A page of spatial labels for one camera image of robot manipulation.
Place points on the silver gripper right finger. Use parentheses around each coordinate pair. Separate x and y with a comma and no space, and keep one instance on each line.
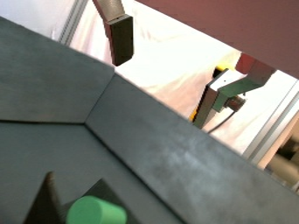
(250,75)

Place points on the aluminium frame profile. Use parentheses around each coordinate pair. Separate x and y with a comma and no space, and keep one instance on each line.
(275,125)

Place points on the black curved holder stand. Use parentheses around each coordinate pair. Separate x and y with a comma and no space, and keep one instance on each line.
(48,211)

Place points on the green cylinder peg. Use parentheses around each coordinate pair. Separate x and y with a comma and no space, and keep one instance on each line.
(91,210)

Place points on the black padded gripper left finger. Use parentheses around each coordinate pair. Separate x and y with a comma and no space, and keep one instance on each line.
(119,29)

